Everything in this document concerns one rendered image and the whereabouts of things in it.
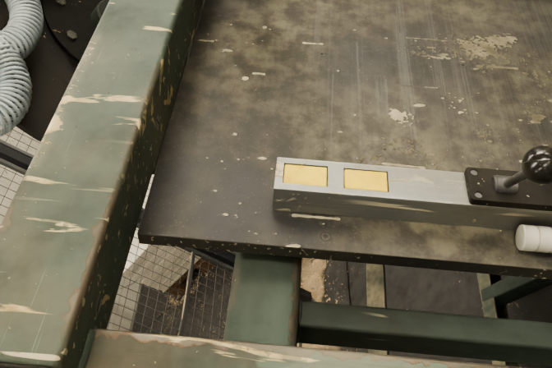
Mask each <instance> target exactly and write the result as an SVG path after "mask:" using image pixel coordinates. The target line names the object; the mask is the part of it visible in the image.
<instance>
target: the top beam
mask: <svg viewBox="0 0 552 368"><path fill-rule="evenodd" d="M202 2H203V0H109V2H108V5H107V6H106V8H105V11H104V13H103V15H102V17H101V19H100V21H99V23H98V25H97V27H96V29H95V31H94V33H93V35H92V37H91V40H90V42H89V44H88V46H87V48H86V50H85V52H84V54H83V56H82V58H81V60H80V62H79V64H78V66H77V68H76V71H75V73H74V75H73V77H72V78H71V81H70V83H69V85H68V87H67V89H66V91H65V93H64V95H63V96H62V100H61V102H60V104H59V105H58V107H57V110H56V112H55V113H54V115H53V118H52V120H51V122H50V123H49V125H48V129H47V130H46V132H45V134H44V137H43V139H42V140H41V142H40V144H39V147H38V149H37V150H36V152H35V154H34V157H33V159H32V161H31V163H30V166H29V167H28V169H27V171H26V173H25V176H24V177H23V179H22V181H21V184H20V185H19V187H18V190H17V192H16V194H15V196H14V198H13V200H12V202H11V204H10V206H9V208H8V210H7V212H6V214H5V216H4V218H3V221H2V223H1V225H0V368H78V365H79V363H80V359H81V355H82V352H83V350H84V347H85V342H86V339H87V337H88V334H89V331H90V329H92V330H94V327H95V325H96V326H97V327H98V329H107V327H108V322H109V319H110V315H111V313H112V309H113V305H114V302H115V299H116V295H117V291H118V288H119V285H120V282H121V279H122V274H123V271H124V268H125V265H126V262H127V257H128V254H129V251H130V249H131V244H132V240H133V237H134V235H135V231H136V226H137V224H138V221H139V217H140V212H141V210H142V207H143V204H144V201H145V196H146V193H147V190H148V187H149V184H150V178H151V176H152V173H153V170H154V165H155V162H156V159H157V156H158V153H159V148H160V146H161V142H162V139H163V134H164V132H165V128H166V126H167V122H168V118H169V114H170V112H171V108H172V105H173V100H174V98H175V94H176V92H177V87H178V84H179V80H180V78H181V75H182V70H183V67H184V64H185V61H186V56H187V53H188V50H189V47H190V44H191V39H192V36H193V34H194V30H195V27H196V22H197V20H198V16H199V14H200V9H201V6H202Z"/></svg>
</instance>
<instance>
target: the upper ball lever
mask: <svg viewBox="0 0 552 368"><path fill-rule="evenodd" d="M526 179H528V180H530V181H531V182H534V183H536V184H541V185H545V184H550V183H552V147H550V146H546V145H539V146H536V147H534V148H531V149H529V150H528V151H527V152H526V153H525V155H524V156H523V159H522V171H520V172H518V173H516V174H514V175H512V176H501V175H494V176H493V177H492V178H491V181H492V185H493V189H494V191H495V192H504V193H514V194H516V192H518V183H519V182H522V181H524V180H526Z"/></svg>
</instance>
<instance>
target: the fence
mask: <svg viewBox="0 0 552 368"><path fill-rule="evenodd" d="M285 164H291V165H301V166H311V167H322V168H327V186H309V185H299V184H289V183H283V175H284V166H285ZM345 169H351V170H361V171H371V172H381V173H387V181H388V192H387V191H368V190H358V189H348V188H343V173H344V170H345ZM273 210H282V211H292V212H301V213H311V214H330V215H339V216H349V217H359V218H368V219H387V220H398V221H407V222H417V223H435V224H445V225H455V226H465V227H474V228H493V229H503V230H513V231H517V228H518V226H519V225H521V224H526V225H534V226H546V227H552V211H544V210H534V209H515V208H505V207H496V206H486V205H471V204H470V202H469V199H468V194H467V185H466V180H465V176H464V172H450V171H439V170H429V169H419V168H400V167H390V166H379V165H369V164H359V163H340V162H330V161H320V160H310V159H291V158H281V157H277V163H276V170H275V179H274V198H273Z"/></svg>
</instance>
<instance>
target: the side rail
mask: <svg viewBox="0 0 552 368"><path fill-rule="evenodd" d="M94 331H95V336H94V342H93V344H92V348H91V350H90V355H89V358H88V361H87V363H86V366H85V368H526V367H517V366H500V365H491V364H481V363H472V362H463V361H446V360H437V359H428V358H419V357H409V356H392V355H383V354H374V353H364V352H347V351H338V350H329V349H319V348H310V347H293V346H284V345H275V344H266V343H249V342H239V341H230V340H221V339H212V338H194V337H185V336H176V335H167V334H157V333H140V332H131V331H121V330H112V329H95V330H94Z"/></svg>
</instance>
